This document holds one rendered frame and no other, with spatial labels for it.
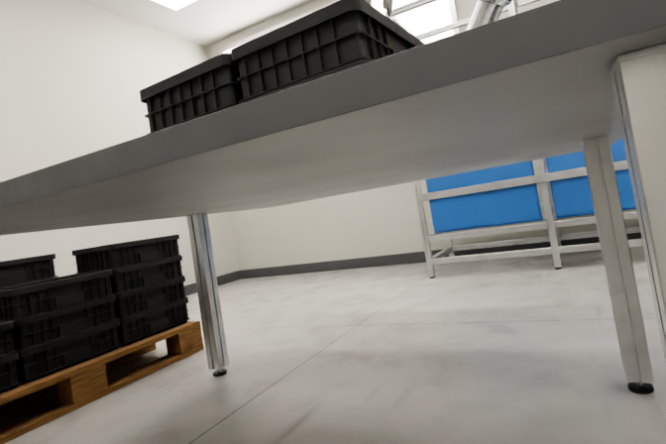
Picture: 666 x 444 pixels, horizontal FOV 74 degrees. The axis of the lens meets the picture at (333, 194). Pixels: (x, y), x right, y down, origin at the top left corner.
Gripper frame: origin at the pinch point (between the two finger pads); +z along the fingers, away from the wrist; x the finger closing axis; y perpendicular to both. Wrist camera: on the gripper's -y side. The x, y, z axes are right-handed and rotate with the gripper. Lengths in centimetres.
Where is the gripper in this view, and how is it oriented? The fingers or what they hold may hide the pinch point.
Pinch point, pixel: (380, 11)
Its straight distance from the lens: 142.2
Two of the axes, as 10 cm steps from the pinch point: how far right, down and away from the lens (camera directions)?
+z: 1.5, 9.9, -0.4
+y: -2.2, 0.8, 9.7
